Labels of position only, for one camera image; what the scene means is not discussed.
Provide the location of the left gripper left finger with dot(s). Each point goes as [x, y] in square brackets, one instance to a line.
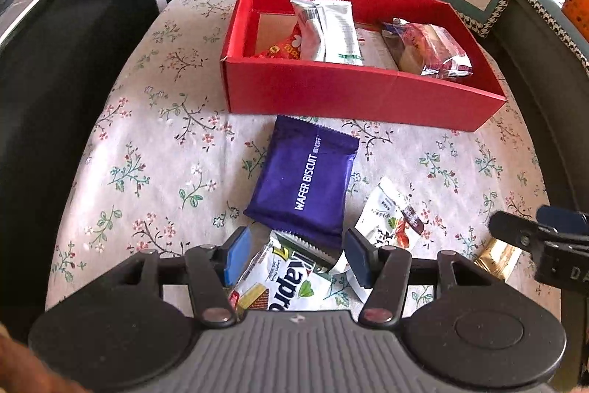
[211, 270]

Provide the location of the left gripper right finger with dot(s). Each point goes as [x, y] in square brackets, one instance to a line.
[385, 271]

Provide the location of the white date snack packet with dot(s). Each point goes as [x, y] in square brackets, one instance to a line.
[388, 218]

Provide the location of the gold snack packet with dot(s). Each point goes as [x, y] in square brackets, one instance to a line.
[498, 258]

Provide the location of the green white Kaprons wafer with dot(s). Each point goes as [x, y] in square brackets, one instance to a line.
[287, 275]

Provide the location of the purple wafer biscuit packet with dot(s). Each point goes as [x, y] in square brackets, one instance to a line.
[303, 182]

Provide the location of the pink pastry packet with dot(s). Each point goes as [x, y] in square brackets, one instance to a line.
[425, 50]

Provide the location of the white long snack packet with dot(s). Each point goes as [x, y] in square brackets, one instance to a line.
[328, 31]

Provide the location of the red Trolli candy bag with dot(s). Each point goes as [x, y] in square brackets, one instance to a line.
[271, 47]

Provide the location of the red white snack packet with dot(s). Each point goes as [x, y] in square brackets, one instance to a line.
[373, 49]

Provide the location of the floral tablecloth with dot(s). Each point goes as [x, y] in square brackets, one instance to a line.
[167, 167]

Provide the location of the red cardboard box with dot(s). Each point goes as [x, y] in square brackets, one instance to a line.
[319, 89]

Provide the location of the orange plastic basket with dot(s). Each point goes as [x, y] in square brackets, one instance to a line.
[577, 11]

